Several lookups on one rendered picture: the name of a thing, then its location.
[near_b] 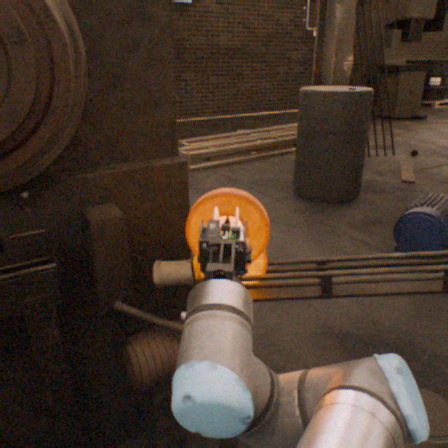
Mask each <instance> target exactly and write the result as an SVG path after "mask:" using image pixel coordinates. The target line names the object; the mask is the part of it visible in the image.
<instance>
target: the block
mask: <svg viewBox="0 0 448 448"><path fill-rule="evenodd" d="M81 216H82V222H83V230H84V236H85V242H86V249H87V255H88V261H89V268H90V274H91V280H92V287H93V293H94V295H95V297H96V299H97V301H98V303H99V305H100V307H101V309H102V311H103V312H109V311H112V310H114V309H113V307H112V305H111V304H112V300H113V296H114V294H115V293H116V292H120V293H121V294H122V298H121V302H122V303H125V304H131V303H132V302H133V299H134V297H133V288H132V279H131V270H130V261H129V252H128V243H127V234H126V224H125V216H124V215H123V213H122V212H121V211H120V210H119V209H118V208H117V207H116V206H115V205H114V203H104V204H98V205H93V206H87V207H84V208H82V211H81Z"/></svg>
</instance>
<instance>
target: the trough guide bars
mask: <svg viewBox="0 0 448 448"><path fill-rule="evenodd" d="M441 256H448V251H431V252H413V253H396V254H377V255H360V256H342V257H325V258H306V259H288V260H271V261H268V264H267V266H275V265H293V264H311V263H317V266H300V267H282V268H267V269H266V272H265V274H267V273H286V272H304V271H317V272H305V273H286V274H267V275H248V276H243V279H241V278H238V279H239V280H241V281H259V280H279V279H298V278H318V279H321V280H306V281H286V282H267V283H247V284H244V285H245V288H246V289H258V288H278V287H298V286H320V285H322V299H332V285H340V284H360V283H380V282H401V281H422V280H442V279H443V284H442V290H443V292H442V293H448V265H441V264H448V259H441ZM420 257H430V259H429V260H411V261H393V262H374V263H356V264H337V265H327V263H330V262H348V261H366V260H384V259H402V258H420ZM418 265H429V266H419V267H401V268H381V269H362V270H343V269H361V268H380V267H400V266H418ZM327 270H343V271H327ZM440 271H444V274H425V275H406V276H385V277H366V278H346V279H332V277H338V276H357V275H376V274H397V273H416V272H429V273H439V272H440Z"/></svg>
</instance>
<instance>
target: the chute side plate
mask: <svg viewBox="0 0 448 448"><path fill-rule="evenodd" d="M49 293H52V295H53V300H54V305H55V304H59V303H62V301H61V296H60V291H59V286H58V281H57V276H56V271H55V269H51V270H47V271H42V272H38V273H34V274H30V275H26V276H21V277H17V278H13V279H9V280H5V281H1V282H0V321H2V320H5V319H9V318H13V317H16V316H20V315H23V314H25V313H24V309H23V304H22V301H23V300H27V299H31V298H34V297H38V296H42V295H46V294H49Z"/></svg>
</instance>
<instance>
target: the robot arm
mask: <svg viewBox="0 0 448 448"><path fill-rule="evenodd" d="M198 244H199V245H198V254H199V255H198V258H197V261H198V263H200V272H201V273H203V274H204V277H203V278H202V279H201V280H200V281H199V282H198V283H197V285H195V286H194V287H193V288H192V289H191V291H190V293H189V296H188V301H187V313H185V312H183V313H181V319H182V320H185V321H184V326H183V332H182V338H181V344H180V350H179V356H178V362H177V368H176V372H175V374H174V377H173V381H172V391H173V396H172V411H173V414H174V416H175V418H176V419H177V421H178V422H179V423H180V424H181V425H182V426H183V427H185V428H186V429H187V430H189V431H191V432H193V433H194V432H196V433H200V435H201V436H205V437H210V438H229V437H235V436H237V437H238V438H240V439H241V440H243V441H245V442H246V443H248V444H249V445H251V446H253V447H254V448H404V447H405V443H408V442H413V443H414V444H418V443H419V442H420V441H425V440H426V439H427V438H428V436H429V425H428V420H427V415H426V411H425V408H424V404H423V401H422V398H421V395H420V393H419V390H418V387H417V385H416V382H415V380H414V377H413V375H412V373H411V371H410V369H409V367H408V365H407V364H406V362H405V361H404V359H403V358H402V357H400V356H399V355H397V354H393V353H391V354H383V355H377V354H373V356H372V357H367V358H362V359H357V360H352V361H347V362H341V363H336V364H331V365H326V366H321V367H316V368H312V369H304V370H299V371H294V372H289V373H284V374H276V373H275V372H273V371H272V370H271V369H270V368H269V367H267V366H266V365H265V364H264V363H263V362H262V361H261V360H259V359H258V358H257V357H255V356H254V354H253V331H252V328H253V298H252V296H251V293H250V292H249V291H248V290H247V289H246V288H245V285H244V284H243V282H242V281H241V280H239V279H238V278H241V279H243V275H245V274H247V273H248V267H247V264H252V255H253V245H252V242H251V241H250V240H249V239H248V238H247V219H245V229H244V227H243V226H242V223H241V221H240V220H239V207H237V211H236V217H233V216H228V223H227V215H226V216H221V217H219V214H218V210H217V206H216V207H215V208H214V214H213V219H208V226H205V227H204V218H202V221H201V228H200V234H199V240H198Z"/></svg>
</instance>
